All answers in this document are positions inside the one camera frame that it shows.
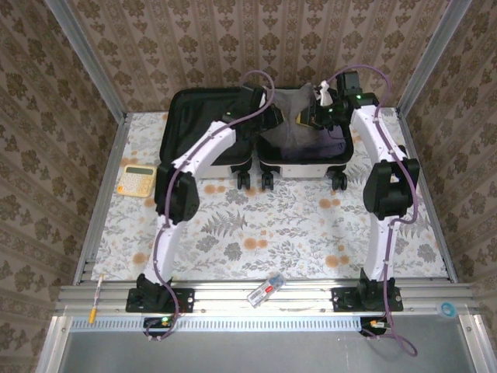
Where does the grey slotted cable duct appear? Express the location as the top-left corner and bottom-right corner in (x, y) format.
(69, 316), (364, 333)

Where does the yellow calculator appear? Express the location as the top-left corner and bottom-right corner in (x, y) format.
(116, 163), (159, 199)

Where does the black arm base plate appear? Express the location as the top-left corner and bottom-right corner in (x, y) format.
(126, 288), (195, 313)
(332, 286), (404, 313)

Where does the dark purple garment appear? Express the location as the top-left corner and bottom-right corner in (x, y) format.
(271, 127), (346, 160)

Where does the white hard-shell suitcase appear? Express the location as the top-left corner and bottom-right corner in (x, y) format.
(160, 85), (356, 191)

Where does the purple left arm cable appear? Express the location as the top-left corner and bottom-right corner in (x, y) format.
(145, 69), (277, 343)

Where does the aluminium frame post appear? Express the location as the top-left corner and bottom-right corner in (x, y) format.
(44, 0), (129, 121)
(395, 0), (473, 117)

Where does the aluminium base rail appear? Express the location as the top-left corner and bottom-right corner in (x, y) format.
(54, 279), (482, 318)

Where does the white pen yellow cap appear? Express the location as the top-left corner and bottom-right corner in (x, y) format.
(89, 274), (106, 325)

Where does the grey garment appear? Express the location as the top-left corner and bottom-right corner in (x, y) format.
(258, 83), (331, 151)

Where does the clear plastic case red label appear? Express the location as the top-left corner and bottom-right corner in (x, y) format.
(246, 272), (287, 309)

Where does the black controller board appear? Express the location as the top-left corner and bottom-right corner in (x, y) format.
(360, 317), (389, 337)
(144, 316), (176, 337)

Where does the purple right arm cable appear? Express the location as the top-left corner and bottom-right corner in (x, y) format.
(325, 64), (420, 358)

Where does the grey metal tray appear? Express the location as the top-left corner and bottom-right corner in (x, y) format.
(36, 314), (497, 373)

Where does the aluminium side rail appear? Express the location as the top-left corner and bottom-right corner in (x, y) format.
(73, 112), (131, 287)
(395, 108), (459, 283)

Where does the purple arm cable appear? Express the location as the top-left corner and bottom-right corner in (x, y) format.
(325, 64), (420, 358)
(145, 69), (277, 343)

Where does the floral tablecloth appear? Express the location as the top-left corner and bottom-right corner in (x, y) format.
(91, 107), (447, 281)

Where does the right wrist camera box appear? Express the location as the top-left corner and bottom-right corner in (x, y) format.
(318, 80), (335, 105)

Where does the blue tape roll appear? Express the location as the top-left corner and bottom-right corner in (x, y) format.
(438, 301), (458, 320)

